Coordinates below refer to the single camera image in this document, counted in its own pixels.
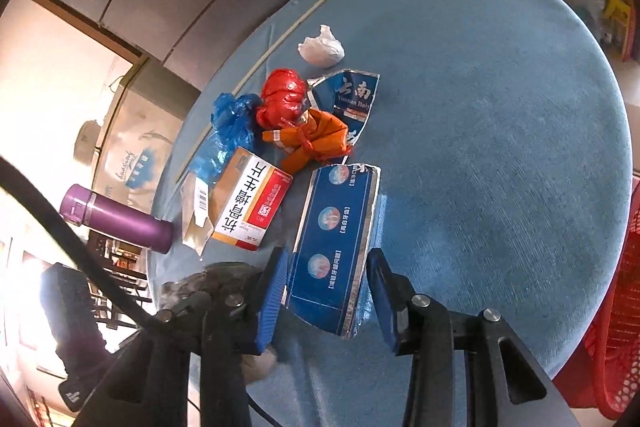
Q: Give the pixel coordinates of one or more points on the purple thermos bottle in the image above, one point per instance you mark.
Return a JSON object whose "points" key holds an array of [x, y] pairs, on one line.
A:
{"points": [[99, 213]]}

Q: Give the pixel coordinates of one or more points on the white crumpled tissue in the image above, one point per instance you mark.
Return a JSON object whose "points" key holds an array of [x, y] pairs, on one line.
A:
{"points": [[324, 51]]}

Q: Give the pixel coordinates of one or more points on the blue crumpled plastic bag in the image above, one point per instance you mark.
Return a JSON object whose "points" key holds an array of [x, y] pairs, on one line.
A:
{"points": [[233, 125]]}

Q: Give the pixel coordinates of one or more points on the blue torn carton piece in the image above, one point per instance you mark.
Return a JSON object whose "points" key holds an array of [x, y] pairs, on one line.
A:
{"points": [[347, 94]]}

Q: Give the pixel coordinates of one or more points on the long white stick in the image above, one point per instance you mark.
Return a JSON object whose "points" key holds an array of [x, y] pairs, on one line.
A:
{"points": [[240, 85]]}

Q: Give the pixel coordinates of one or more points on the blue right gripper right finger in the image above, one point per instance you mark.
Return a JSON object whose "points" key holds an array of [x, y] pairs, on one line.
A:
{"points": [[391, 294]]}

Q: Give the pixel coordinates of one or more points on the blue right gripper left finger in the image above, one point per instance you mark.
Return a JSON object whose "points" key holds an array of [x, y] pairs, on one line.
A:
{"points": [[265, 302]]}

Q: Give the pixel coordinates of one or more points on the blue tablecloth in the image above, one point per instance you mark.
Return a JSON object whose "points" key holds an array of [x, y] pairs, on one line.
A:
{"points": [[503, 144]]}

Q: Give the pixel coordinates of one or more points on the red crumpled plastic bag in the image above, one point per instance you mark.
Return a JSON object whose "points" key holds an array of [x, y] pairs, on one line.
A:
{"points": [[283, 96]]}

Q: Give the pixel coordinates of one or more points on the orange wrapper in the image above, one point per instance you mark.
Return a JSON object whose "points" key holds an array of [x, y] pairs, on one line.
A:
{"points": [[320, 137]]}

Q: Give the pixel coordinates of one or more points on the cardboard box with dolphin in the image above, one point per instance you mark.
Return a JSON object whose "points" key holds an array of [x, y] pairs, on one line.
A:
{"points": [[138, 132]]}

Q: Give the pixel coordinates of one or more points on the red plastic basket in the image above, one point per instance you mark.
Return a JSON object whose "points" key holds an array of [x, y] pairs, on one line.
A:
{"points": [[603, 371]]}

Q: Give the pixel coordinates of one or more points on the orange white medicine box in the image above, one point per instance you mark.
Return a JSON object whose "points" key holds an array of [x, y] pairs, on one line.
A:
{"points": [[245, 200]]}

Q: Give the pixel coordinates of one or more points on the long blue toothpaste box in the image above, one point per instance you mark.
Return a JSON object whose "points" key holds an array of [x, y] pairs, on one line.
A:
{"points": [[331, 247]]}

